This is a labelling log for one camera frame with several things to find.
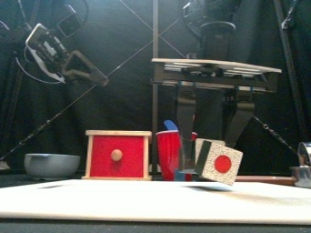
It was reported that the vertical metal frame pole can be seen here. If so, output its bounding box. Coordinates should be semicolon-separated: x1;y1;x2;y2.
151;0;160;175

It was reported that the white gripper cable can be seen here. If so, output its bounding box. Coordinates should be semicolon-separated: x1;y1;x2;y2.
13;45;63;86

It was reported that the brown wooden board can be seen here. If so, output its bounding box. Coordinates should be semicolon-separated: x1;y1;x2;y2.
235;175;296;187

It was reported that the slanted black frame pole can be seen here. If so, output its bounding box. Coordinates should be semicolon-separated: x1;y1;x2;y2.
271;0;311;141

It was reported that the toy sushi roll red centre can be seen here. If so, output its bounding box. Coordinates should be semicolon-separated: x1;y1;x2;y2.
194;137;246;187

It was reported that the grey bowl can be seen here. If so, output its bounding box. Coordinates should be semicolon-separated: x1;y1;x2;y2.
23;152;83;180

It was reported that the red wooden drawer box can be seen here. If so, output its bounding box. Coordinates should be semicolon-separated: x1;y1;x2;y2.
81;129;154;182

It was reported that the white cutting board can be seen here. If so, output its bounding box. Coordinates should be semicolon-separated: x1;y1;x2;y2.
0;177;311;226

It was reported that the red plastic cup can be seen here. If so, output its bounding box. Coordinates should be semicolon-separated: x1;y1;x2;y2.
155;129;199;182

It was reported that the shiny metal pot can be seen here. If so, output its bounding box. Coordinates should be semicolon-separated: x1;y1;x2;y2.
288;141;311;189

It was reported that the diagonal brace wire with turnbuckle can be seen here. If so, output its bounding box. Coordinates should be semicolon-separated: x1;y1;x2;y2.
251;116;300;155

